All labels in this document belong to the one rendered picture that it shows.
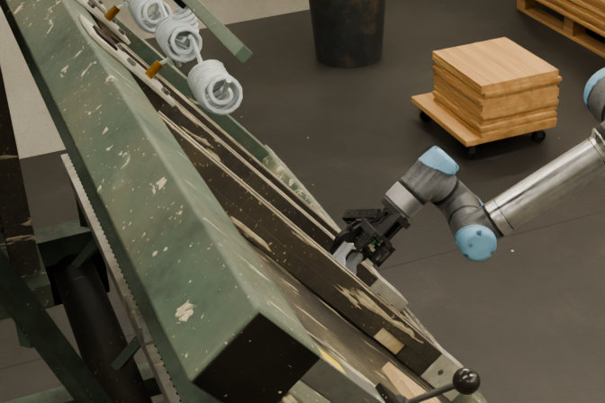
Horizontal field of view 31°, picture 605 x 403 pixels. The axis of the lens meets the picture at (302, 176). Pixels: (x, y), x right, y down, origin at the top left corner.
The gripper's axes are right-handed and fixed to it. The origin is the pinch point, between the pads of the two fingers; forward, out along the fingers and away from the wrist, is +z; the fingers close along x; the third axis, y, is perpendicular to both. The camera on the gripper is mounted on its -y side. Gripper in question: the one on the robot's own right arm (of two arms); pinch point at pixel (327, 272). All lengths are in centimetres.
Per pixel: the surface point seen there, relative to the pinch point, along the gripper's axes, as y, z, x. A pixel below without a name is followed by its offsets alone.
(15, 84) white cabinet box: -339, 74, 34
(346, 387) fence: 76, 0, -42
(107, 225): 29, 12, -60
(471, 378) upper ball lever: 79, -12, -30
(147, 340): -15.8, 39.6, -11.0
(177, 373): 71, 12, -60
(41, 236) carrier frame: -115, 63, -2
